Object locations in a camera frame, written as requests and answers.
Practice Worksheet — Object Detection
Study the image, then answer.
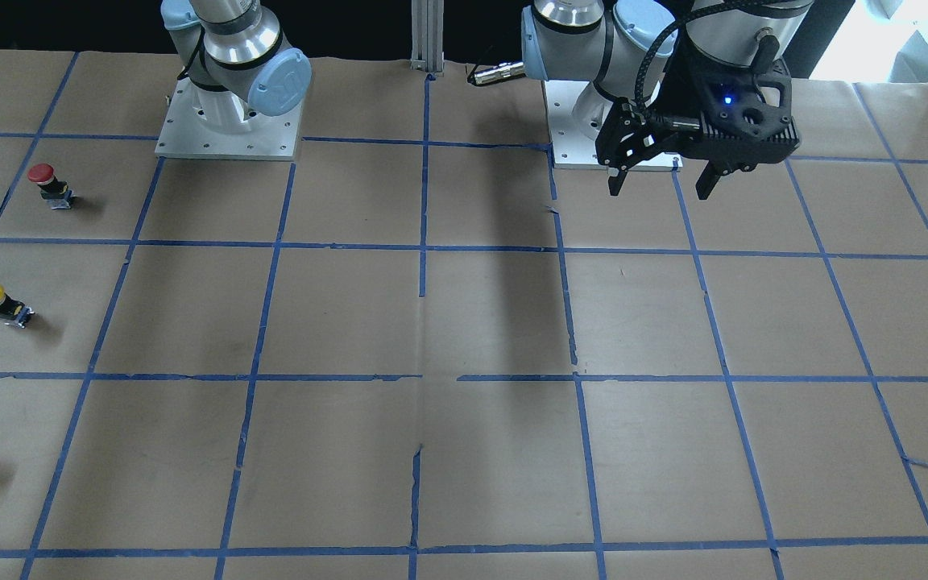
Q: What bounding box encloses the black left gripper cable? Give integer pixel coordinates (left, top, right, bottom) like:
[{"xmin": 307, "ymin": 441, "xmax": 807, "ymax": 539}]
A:
[{"xmin": 635, "ymin": 0, "xmax": 815, "ymax": 134}]

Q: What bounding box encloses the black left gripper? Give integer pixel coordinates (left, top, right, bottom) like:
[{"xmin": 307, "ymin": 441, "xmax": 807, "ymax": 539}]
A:
[{"xmin": 595, "ymin": 101, "xmax": 734, "ymax": 201}]

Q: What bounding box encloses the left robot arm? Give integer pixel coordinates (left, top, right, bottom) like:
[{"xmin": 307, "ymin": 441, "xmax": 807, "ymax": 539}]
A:
[{"xmin": 522, "ymin": 1, "xmax": 813, "ymax": 201}]

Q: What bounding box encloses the yellow push button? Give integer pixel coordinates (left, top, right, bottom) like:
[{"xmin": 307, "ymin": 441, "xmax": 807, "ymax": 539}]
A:
[{"xmin": 0, "ymin": 285, "xmax": 35, "ymax": 328}]

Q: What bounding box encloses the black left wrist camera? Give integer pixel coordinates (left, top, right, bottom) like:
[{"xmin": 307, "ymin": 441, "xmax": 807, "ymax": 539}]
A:
[{"xmin": 657, "ymin": 43, "xmax": 802, "ymax": 170}]

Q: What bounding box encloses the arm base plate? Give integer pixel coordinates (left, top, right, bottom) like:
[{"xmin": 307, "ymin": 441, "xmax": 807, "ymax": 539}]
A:
[
  {"xmin": 155, "ymin": 62, "xmax": 313, "ymax": 162},
  {"xmin": 543, "ymin": 79, "xmax": 681, "ymax": 172}
]

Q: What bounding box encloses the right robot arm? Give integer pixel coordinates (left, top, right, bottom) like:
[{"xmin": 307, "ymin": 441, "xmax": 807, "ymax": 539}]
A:
[{"xmin": 0, "ymin": 1, "xmax": 312, "ymax": 245}]

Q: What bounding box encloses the red push button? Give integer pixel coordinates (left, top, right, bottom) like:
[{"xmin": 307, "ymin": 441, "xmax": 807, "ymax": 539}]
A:
[{"xmin": 27, "ymin": 163, "xmax": 73, "ymax": 210}]

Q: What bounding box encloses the silver cable connector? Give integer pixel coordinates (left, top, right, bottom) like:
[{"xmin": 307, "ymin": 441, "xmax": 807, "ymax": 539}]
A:
[{"xmin": 466, "ymin": 61, "xmax": 526, "ymax": 87}]

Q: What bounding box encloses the aluminium profile post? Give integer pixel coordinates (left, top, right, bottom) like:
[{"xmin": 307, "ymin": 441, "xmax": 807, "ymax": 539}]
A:
[{"xmin": 410, "ymin": 0, "xmax": 445, "ymax": 77}]

